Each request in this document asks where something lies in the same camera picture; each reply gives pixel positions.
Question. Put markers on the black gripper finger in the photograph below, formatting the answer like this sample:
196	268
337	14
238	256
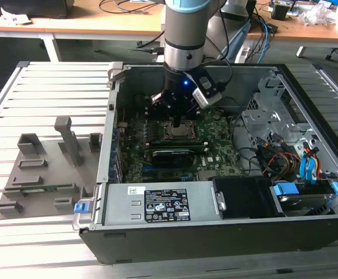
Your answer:
192	112
160	106

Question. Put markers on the silver CPU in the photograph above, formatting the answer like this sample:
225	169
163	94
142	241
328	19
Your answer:
186	131

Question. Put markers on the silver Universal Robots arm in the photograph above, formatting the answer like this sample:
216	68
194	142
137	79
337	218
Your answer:
183	35

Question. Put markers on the installed RAM stick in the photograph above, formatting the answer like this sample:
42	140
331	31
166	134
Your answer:
186	147

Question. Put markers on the green motherboard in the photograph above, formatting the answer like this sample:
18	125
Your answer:
218	145

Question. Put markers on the black graphics card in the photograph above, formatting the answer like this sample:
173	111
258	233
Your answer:
173	159

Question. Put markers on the metal drive cage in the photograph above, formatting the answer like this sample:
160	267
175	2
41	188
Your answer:
256	122

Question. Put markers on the white power adapter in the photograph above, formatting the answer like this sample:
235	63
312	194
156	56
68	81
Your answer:
244	53

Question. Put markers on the black plastic fan shroud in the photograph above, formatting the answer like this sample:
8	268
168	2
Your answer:
245	197

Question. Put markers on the grey power supply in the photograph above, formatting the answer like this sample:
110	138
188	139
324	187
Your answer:
122	209

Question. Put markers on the hard disk in blue carrier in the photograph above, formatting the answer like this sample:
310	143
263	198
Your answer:
286	189

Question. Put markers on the small black box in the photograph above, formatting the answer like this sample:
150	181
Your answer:
279	13

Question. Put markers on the grey parts rack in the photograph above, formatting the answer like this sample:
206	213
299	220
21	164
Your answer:
52	174

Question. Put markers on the black open PC case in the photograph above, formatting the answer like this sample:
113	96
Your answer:
192	247

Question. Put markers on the green RAM stick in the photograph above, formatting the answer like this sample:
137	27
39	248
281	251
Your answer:
35	188

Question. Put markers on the black bag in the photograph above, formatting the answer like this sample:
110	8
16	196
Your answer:
40	7

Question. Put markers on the clear plastic bags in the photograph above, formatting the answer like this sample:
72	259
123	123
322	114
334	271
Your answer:
317	14

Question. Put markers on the white paper sheet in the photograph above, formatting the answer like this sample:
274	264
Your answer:
14	19

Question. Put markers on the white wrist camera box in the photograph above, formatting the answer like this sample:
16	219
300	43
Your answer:
206	96

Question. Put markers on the wooden desk white frame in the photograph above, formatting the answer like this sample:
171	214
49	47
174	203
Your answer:
302	36
78	27

